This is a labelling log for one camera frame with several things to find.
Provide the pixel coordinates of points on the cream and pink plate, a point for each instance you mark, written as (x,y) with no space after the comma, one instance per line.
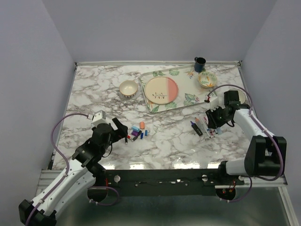
(161,90)

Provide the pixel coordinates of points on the orange highlighter pen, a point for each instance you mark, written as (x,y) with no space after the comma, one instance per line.
(200,125)

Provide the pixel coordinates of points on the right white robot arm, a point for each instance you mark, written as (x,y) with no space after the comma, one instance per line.
(265,157)

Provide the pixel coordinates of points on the light blue highlighter cap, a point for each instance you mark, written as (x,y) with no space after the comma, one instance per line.
(134,128)

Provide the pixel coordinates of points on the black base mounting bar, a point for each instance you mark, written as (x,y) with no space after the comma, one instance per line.
(165,182)

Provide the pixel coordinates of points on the white bowl blue stripes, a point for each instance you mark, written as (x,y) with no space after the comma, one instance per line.
(128,88)

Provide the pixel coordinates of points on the teal rimmed white bowl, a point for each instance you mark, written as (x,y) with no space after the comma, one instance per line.
(242,97)

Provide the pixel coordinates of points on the light blue highlighter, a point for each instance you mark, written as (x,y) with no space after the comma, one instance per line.
(219,131)

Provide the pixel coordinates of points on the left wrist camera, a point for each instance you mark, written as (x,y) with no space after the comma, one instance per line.
(99,118)

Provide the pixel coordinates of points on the orange highlighter cap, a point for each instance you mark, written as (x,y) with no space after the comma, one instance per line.
(142,125)

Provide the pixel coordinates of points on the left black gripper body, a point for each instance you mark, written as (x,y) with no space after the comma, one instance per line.
(103,149)

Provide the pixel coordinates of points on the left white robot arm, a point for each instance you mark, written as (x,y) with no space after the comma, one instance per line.
(82,171)

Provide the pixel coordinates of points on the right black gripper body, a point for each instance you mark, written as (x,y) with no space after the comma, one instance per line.
(217,117)

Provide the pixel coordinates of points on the floral rectangular serving tray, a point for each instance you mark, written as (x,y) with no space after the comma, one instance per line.
(190,92)

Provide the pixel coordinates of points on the dark blue mug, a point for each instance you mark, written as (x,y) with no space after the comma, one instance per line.
(199,64)

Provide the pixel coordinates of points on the purple highlighter black cap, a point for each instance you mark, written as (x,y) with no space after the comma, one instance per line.
(196,128)

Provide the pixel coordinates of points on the floral yellow rimmed bowl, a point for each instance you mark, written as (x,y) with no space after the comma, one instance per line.
(207,79)

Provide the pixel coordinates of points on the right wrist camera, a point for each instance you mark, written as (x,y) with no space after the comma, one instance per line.
(214,102)

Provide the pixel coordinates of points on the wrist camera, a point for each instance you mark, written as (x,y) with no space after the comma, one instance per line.
(214,102)
(99,118)

